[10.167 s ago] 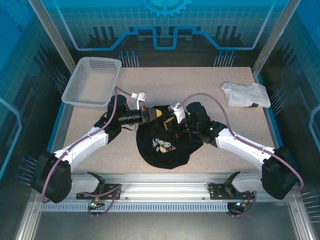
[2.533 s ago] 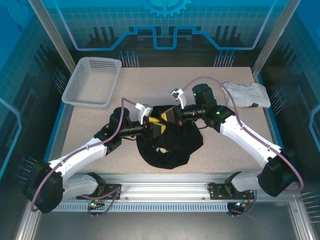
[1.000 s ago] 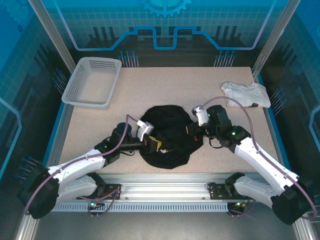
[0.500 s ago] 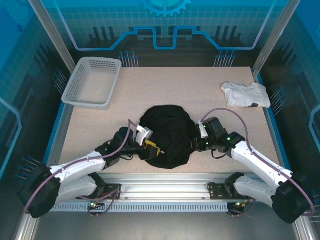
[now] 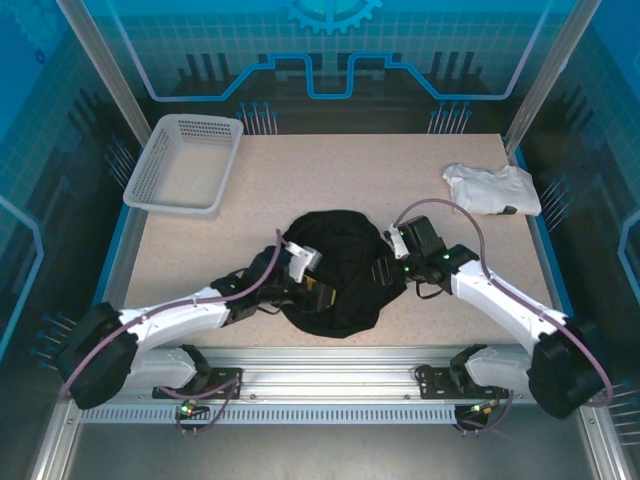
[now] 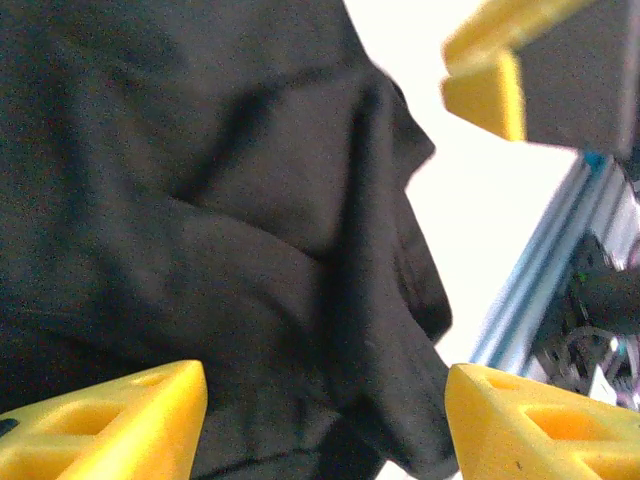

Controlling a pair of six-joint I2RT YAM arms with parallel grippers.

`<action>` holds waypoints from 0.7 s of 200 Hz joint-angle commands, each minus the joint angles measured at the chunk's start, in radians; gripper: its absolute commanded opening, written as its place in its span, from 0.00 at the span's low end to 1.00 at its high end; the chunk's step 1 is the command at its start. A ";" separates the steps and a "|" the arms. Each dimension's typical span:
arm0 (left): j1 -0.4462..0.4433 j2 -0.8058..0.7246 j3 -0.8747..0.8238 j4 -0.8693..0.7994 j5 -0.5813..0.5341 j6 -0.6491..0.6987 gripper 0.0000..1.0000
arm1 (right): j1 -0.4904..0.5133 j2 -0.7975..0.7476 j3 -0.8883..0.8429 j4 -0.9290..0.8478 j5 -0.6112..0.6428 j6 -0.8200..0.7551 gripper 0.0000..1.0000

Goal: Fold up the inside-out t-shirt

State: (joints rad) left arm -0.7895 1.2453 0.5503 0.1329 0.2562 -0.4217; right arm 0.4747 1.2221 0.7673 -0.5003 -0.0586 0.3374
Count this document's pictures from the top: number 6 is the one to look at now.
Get aluminium mounting rail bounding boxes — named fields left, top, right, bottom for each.
left=469, top=149, right=640, bottom=401

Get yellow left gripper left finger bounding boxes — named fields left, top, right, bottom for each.
left=0, top=358, right=209, bottom=480

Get black t-shirt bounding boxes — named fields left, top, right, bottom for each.
left=0, top=0, right=460, bottom=480

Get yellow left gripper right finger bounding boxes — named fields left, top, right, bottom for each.
left=443, top=363, right=640, bottom=480

